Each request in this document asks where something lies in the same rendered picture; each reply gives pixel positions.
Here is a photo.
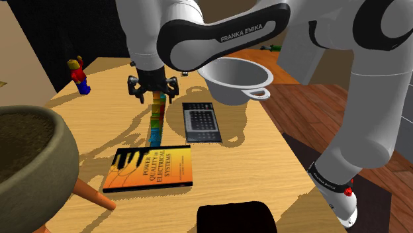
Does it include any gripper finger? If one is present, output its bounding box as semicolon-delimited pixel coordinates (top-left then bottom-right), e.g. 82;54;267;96
164;76;180;104
127;75;146;105

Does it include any multicoloured block tower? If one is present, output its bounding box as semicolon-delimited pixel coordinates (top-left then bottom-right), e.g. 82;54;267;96
148;91;167;147

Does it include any black calculator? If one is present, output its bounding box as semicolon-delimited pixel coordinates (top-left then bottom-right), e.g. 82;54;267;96
181;101;223;144

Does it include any red yellow blue toy figure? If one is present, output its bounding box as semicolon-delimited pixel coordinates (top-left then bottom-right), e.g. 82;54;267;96
67;55;92;96

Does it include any orange book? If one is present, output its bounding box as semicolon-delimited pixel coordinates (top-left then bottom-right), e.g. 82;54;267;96
102;144;194;194

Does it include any light wooden table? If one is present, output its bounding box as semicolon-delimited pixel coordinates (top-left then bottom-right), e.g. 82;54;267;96
43;56;348;233

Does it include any olive planter on wooden legs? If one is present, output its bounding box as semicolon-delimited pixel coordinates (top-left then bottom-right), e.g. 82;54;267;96
0;105;117;233

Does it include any black cylinder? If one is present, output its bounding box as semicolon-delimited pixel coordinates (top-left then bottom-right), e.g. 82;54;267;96
196;201;278;233

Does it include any white bowl with handle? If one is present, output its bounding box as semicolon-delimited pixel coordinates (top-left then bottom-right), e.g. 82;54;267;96
197;57;275;107

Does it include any green handled tool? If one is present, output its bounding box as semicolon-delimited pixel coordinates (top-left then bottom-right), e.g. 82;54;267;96
259;44;283;53

